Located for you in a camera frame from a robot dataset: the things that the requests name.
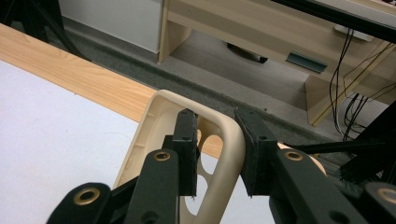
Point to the wooden table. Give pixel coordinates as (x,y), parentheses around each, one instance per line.
(77,74)

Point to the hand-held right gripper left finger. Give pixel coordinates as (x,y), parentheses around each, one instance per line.
(155,193)

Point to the white table mat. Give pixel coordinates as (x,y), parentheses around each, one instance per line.
(46,140)

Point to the white cabinet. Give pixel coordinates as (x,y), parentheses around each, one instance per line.
(118,18)

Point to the black frame crossbar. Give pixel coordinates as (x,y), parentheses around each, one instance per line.
(336,17)

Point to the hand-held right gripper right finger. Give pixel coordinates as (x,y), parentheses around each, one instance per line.
(261,161)

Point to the black metal frame stand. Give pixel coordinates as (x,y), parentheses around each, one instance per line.
(40,21)
(367,155)

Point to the light wooden desk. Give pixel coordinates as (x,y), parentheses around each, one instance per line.
(236,25)

